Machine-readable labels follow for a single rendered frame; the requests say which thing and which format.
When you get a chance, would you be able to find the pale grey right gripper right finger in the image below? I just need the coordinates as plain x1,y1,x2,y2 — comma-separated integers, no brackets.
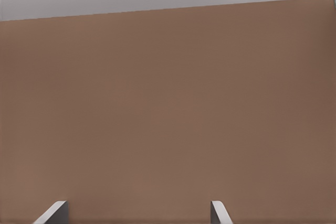
210,200,234,224

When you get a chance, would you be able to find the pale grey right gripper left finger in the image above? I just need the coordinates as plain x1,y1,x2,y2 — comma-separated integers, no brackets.
33,200,69,224

